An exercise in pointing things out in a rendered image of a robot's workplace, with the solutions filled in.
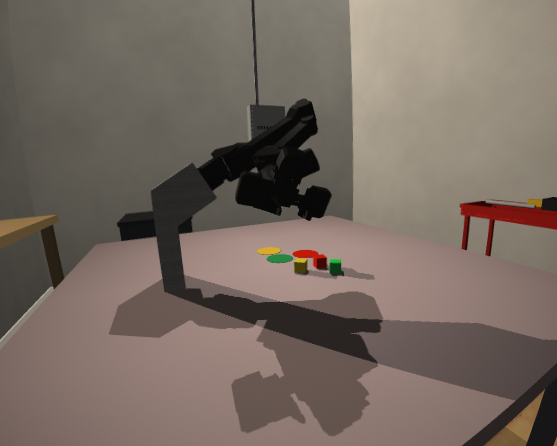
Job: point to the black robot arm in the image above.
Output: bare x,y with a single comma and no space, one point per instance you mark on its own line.
289,160

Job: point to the green circle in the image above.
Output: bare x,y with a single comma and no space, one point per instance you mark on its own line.
279,258

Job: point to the red cube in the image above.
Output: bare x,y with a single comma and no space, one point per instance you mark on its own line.
320,261

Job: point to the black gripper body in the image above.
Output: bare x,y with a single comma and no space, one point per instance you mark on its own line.
248,182

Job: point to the yellow circle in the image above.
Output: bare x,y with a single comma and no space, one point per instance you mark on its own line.
268,250

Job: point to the yellow cube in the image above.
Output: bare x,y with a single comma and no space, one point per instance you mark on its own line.
300,265

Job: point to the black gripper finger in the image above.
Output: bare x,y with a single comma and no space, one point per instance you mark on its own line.
265,197
305,210

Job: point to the red circle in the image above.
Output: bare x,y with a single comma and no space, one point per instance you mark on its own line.
305,253

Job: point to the green cube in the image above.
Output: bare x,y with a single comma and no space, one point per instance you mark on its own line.
335,266

